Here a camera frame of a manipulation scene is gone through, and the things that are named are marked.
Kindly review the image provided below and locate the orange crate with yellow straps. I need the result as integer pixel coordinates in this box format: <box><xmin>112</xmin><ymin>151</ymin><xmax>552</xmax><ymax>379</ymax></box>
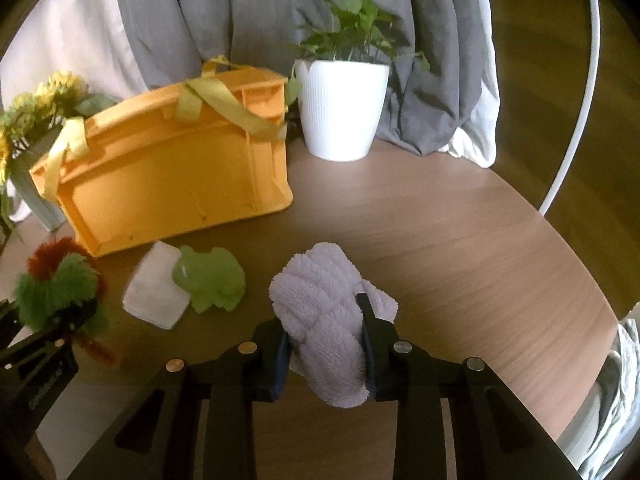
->
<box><xmin>28</xmin><ymin>55</ymin><xmax>294</xmax><ymax>257</ymax></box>

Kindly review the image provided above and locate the grey curtain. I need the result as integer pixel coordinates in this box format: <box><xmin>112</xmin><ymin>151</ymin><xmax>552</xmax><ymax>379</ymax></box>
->
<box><xmin>113</xmin><ymin>0</ymin><xmax>494</xmax><ymax>154</ymax></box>

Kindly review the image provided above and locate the sunflower bouquet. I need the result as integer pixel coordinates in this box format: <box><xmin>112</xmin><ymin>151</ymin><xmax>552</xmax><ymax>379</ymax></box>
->
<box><xmin>0</xmin><ymin>72</ymin><xmax>119</xmax><ymax>242</ymax></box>

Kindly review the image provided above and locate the pale pink curtain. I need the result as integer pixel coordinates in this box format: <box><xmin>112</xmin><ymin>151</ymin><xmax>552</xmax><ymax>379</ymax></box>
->
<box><xmin>0</xmin><ymin>0</ymin><xmax>149</xmax><ymax>222</ymax></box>

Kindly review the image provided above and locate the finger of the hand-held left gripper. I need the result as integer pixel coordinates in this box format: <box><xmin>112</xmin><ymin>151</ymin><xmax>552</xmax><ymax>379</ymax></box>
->
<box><xmin>0</xmin><ymin>300</ymin><xmax>24</xmax><ymax>354</ymax></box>
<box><xmin>22</xmin><ymin>302</ymin><xmax>100</xmax><ymax>359</ymax></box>

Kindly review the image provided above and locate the green frog toy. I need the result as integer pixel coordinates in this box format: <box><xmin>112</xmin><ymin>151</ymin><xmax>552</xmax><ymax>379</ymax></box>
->
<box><xmin>172</xmin><ymin>245</ymin><xmax>247</xmax><ymax>315</ymax></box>

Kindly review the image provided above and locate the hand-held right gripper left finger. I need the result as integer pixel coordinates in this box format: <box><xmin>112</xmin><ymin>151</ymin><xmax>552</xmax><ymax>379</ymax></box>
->
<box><xmin>67</xmin><ymin>317</ymin><xmax>292</xmax><ymax>480</ymax></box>

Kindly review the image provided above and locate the white folded cloth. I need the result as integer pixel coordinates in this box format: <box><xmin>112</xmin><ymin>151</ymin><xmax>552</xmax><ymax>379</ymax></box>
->
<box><xmin>122</xmin><ymin>240</ymin><xmax>191</xmax><ymax>330</ymax></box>

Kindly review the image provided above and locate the grey ribbed vase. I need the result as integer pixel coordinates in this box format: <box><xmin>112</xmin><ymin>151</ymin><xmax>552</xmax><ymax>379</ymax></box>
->
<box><xmin>9</xmin><ymin>149</ymin><xmax>69</xmax><ymax>234</ymax></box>

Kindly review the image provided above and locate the white hoop tube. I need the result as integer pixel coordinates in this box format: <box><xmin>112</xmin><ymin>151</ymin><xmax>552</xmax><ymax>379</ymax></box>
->
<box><xmin>538</xmin><ymin>0</ymin><xmax>600</xmax><ymax>216</ymax></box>

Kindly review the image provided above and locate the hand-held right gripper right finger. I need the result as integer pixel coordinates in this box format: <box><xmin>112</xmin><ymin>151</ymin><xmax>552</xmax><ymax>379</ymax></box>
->
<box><xmin>355</xmin><ymin>293</ymin><xmax>571</xmax><ymax>480</ymax></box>

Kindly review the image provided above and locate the potted plant in white pot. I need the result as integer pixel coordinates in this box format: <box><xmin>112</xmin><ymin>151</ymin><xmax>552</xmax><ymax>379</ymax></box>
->
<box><xmin>285</xmin><ymin>0</ymin><xmax>431</xmax><ymax>163</ymax></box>

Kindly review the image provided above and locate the person's grey and white clothing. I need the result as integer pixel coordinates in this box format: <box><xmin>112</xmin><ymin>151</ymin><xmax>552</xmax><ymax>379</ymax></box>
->
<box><xmin>554</xmin><ymin>302</ymin><xmax>640</xmax><ymax>480</ymax></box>

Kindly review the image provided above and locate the white sheer curtain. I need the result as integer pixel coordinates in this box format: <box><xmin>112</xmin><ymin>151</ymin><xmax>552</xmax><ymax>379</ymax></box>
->
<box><xmin>440</xmin><ymin>0</ymin><xmax>501</xmax><ymax>169</ymax></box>

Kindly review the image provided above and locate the lavender fluffy towel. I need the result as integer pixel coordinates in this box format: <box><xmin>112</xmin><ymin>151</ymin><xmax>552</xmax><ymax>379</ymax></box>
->
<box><xmin>268</xmin><ymin>242</ymin><xmax>400</xmax><ymax>409</ymax></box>

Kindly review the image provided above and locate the green and red fluffy toy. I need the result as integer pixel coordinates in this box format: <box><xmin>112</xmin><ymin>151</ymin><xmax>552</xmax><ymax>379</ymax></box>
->
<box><xmin>13</xmin><ymin>238</ymin><xmax>122</xmax><ymax>369</ymax></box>

